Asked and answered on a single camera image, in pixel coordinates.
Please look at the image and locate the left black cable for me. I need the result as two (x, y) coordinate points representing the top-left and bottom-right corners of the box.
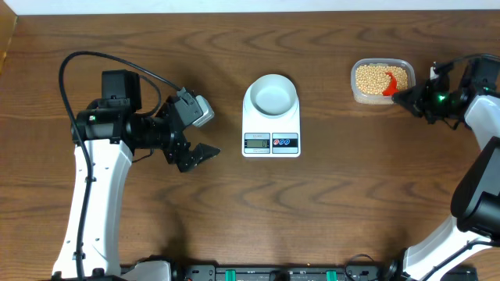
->
(58, 51), (184, 281)

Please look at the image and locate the pile of soybeans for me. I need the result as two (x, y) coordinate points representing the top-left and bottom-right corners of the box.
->
(355, 65), (409, 96)

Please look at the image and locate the clear plastic container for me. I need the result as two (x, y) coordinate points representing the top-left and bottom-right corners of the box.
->
(351, 58), (416, 105)

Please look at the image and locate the right black cable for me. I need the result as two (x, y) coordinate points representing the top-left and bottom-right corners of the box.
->
(433, 53), (500, 75)

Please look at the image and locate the white digital kitchen scale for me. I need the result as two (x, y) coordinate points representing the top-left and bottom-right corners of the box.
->
(241, 89), (302, 158)

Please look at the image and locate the grey round bowl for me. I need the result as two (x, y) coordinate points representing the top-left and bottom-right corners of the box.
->
(249, 74), (298, 118)

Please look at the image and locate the red measuring scoop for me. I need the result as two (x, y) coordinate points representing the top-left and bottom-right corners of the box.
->
(382, 72), (398, 96)

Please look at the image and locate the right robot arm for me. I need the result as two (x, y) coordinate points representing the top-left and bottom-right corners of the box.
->
(384, 54), (499, 280)

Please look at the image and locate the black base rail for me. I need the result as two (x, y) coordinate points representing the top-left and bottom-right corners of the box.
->
(171, 262), (385, 281)

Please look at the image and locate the black cable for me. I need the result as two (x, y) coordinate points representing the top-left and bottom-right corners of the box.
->
(433, 53), (500, 75)
(58, 51), (184, 281)

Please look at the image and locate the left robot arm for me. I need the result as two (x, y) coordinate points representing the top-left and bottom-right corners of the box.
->
(52, 69), (220, 280)

